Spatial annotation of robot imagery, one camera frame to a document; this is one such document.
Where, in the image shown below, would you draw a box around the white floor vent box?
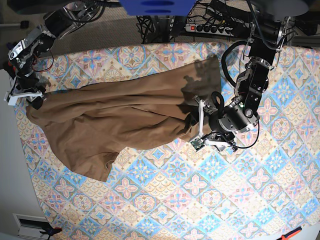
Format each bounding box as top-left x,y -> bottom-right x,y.
13,213 -> 50,240

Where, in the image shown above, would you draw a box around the orange clamp bottom right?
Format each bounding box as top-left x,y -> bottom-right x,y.
278,226 -> 302,240

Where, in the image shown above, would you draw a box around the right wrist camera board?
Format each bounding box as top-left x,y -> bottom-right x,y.
3,92 -> 17,106

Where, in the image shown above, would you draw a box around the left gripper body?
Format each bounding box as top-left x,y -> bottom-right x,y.
189,95 -> 238,152

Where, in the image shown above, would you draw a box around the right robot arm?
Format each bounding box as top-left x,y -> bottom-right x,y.
2,1 -> 106,109

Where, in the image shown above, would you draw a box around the power strip with red switch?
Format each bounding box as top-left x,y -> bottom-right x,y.
184,23 -> 234,37

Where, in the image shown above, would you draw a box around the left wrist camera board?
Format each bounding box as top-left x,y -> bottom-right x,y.
190,138 -> 205,151

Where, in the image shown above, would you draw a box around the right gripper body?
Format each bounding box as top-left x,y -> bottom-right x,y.
7,76 -> 47,104

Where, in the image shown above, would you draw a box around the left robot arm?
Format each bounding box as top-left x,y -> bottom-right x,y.
189,17 -> 296,152

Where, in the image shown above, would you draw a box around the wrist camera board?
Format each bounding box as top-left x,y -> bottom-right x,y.
190,138 -> 205,151
3,92 -> 17,106

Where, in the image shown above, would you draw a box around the tangled black cables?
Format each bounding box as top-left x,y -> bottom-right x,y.
136,14 -> 176,45

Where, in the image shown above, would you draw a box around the patterned tablecloth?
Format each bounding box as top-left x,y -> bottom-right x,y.
14,47 -> 320,240

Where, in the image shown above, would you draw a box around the blue plastic bin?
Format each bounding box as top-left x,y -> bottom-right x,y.
119,0 -> 196,17

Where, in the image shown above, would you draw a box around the orange black clamp bottom left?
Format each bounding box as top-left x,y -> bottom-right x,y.
39,222 -> 62,237

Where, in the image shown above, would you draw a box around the brown t-shirt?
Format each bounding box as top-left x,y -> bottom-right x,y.
26,55 -> 222,182

